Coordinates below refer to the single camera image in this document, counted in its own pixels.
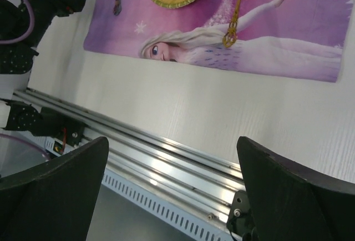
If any purple princess placemat cloth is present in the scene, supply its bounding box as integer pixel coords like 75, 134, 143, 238
84, 0, 354, 83

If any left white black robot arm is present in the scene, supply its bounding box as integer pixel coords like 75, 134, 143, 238
1, 0, 86, 136

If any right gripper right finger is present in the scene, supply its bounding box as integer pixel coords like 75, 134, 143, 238
236, 137, 354, 240

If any aluminium rail frame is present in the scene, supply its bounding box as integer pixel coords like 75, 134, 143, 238
13, 90, 245, 223

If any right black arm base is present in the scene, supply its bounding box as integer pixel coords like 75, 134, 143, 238
226, 190, 260, 241

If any perforated white cable duct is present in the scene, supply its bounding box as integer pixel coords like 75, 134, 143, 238
44, 137, 250, 241

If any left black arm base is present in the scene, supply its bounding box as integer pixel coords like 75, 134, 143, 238
35, 107, 87, 154

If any gold spoon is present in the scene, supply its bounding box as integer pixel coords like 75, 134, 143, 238
222, 0, 242, 48

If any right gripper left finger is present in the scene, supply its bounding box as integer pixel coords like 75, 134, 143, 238
1, 137, 109, 240

